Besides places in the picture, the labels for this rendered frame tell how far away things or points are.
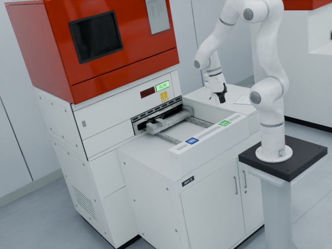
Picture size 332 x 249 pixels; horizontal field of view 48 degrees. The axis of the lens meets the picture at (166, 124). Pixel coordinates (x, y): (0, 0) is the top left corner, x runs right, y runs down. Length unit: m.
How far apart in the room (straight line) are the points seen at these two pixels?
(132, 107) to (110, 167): 0.43
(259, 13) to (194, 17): 3.01
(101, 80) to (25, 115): 1.63
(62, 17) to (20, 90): 1.69
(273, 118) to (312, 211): 1.29
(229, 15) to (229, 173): 0.95
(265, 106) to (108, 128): 1.05
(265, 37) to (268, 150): 0.58
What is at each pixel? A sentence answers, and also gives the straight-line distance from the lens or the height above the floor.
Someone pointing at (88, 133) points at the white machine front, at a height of 1.00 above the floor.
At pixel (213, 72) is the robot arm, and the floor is 1.29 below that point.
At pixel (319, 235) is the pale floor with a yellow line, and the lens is 2.85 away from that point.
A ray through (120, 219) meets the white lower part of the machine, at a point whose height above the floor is 0.30.
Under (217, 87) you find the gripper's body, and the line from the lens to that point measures 2.09.
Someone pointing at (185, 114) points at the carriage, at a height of 0.88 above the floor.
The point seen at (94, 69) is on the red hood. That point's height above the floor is 1.38.
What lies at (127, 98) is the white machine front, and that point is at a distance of 2.43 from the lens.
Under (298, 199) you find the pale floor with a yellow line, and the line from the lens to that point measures 3.15.
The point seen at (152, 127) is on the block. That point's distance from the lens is 2.44.
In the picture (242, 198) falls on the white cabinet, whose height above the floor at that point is 0.42.
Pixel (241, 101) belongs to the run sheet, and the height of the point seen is 0.97.
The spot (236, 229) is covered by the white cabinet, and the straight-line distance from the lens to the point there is 2.56.
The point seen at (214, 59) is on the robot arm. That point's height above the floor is 1.36.
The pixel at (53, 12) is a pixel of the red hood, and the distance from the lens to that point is 2.12.
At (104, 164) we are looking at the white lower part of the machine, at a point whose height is 0.75.
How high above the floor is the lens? 1.92
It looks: 25 degrees down
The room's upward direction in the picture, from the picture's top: 11 degrees counter-clockwise
